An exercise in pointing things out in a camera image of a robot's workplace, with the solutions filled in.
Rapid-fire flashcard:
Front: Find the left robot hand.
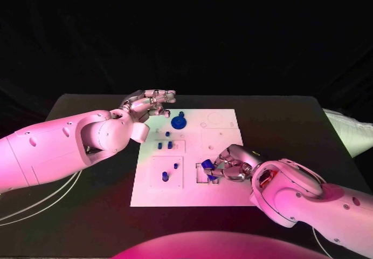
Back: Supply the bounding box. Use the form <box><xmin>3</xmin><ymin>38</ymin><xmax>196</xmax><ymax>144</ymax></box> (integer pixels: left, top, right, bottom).
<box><xmin>117</xmin><ymin>89</ymin><xmax>178</xmax><ymax>123</ymax></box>

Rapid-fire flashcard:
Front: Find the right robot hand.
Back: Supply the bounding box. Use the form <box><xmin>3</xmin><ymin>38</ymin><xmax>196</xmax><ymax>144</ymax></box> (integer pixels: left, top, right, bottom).
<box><xmin>204</xmin><ymin>144</ymin><xmax>268</xmax><ymax>182</ymax></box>

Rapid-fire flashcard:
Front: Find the white task board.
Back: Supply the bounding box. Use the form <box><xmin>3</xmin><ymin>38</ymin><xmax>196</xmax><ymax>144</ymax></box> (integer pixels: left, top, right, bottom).
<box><xmin>130</xmin><ymin>108</ymin><xmax>258</xmax><ymax>207</ymax></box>

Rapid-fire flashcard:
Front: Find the white padded bundle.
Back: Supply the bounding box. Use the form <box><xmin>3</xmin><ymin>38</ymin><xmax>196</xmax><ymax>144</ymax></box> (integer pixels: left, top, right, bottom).
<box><xmin>323</xmin><ymin>108</ymin><xmax>373</xmax><ymax>159</ymax></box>

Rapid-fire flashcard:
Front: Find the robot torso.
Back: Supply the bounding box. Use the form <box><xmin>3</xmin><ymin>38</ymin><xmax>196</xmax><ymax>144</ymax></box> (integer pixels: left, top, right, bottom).
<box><xmin>111</xmin><ymin>230</ymin><xmax>332</xmax><ymax>259</ymax></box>

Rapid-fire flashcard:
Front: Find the white cable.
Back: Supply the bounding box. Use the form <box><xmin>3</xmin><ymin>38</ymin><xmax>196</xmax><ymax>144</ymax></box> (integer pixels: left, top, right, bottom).
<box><xmin>312</xmin><ymin>226</ymin><xmax>336</xmax><ymax>259</ymax></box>
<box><xmin>0</xmin><ymin>171</ymin><xmax>84</xmax><ymax>222</ymax></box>
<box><xmin>0</xmin><ymin>172</ymin><xmax>84</xmax><ymax>227</ymax></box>

